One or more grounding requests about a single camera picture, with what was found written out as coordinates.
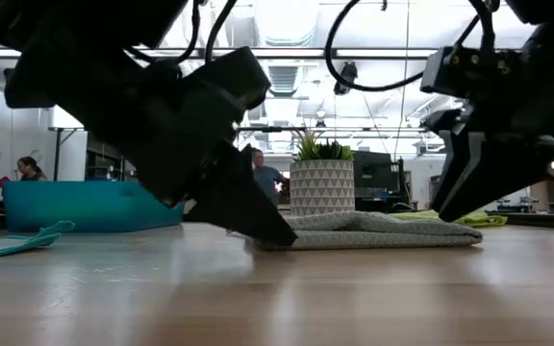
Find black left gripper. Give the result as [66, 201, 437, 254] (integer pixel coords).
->
[5, 47, 299, 249]

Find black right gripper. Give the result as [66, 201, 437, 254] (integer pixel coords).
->
[425, 18, 554, 223]

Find lime green microfiber towel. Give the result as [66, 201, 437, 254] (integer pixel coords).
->
[391, 209, 509, 229]

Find grey microfiber towel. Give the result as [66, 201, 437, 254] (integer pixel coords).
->
[245, 210, 485, 252]

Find person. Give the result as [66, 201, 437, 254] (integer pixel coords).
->
[250, 147, 291, 208]
[15, 155, 48, 183]

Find succulent in patterned pot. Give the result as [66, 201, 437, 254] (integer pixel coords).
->
[289, 128, 357, 217]

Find black background equipment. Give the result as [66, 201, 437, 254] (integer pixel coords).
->
[352, 150, 406, 212]

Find black ceiling spotlight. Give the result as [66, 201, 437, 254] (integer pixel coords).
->
[333, 61, 359, 96]

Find teal plastic bin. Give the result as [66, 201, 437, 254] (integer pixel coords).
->
[2, 180, 186, 234]

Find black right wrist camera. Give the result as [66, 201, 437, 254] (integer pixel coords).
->
[419, 45, 523, 100]

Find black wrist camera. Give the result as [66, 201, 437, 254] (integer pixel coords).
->
[180, 46, 272, 116]
[419, 45, 523, 100]

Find black aluminium table frame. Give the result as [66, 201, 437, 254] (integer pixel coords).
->
[487, 210, 554, 231]

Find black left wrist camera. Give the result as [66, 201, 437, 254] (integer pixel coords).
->
[180, 46, 272, 116]

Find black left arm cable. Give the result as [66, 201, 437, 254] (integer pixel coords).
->
[127, 0, 239, 66]

